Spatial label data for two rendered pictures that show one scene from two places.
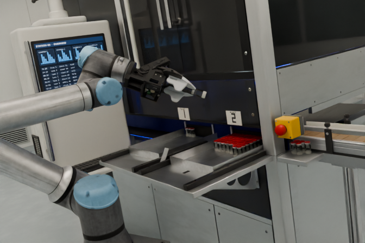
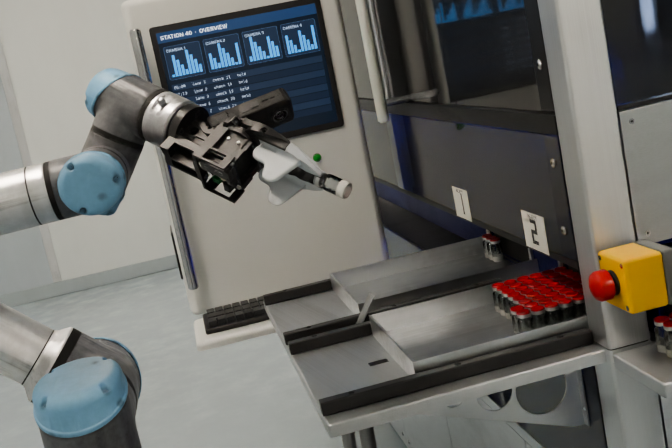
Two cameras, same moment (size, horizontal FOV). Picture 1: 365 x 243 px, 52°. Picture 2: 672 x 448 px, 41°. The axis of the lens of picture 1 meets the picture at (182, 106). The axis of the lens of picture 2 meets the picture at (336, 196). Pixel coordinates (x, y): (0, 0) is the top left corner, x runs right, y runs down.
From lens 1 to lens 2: 0.58 m
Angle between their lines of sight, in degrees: 26
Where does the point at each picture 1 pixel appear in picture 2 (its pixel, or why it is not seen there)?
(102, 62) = (124, 109)
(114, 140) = (345, 249)
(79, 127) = (258, 217)
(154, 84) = (212, 164)
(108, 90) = (79, 183)
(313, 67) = not seen: outside the picture
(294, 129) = (640, 288)
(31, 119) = not seen: outside the picture
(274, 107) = (606, 218)
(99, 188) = (69, 393)
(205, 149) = (475, 303)
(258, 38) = (554, 26)
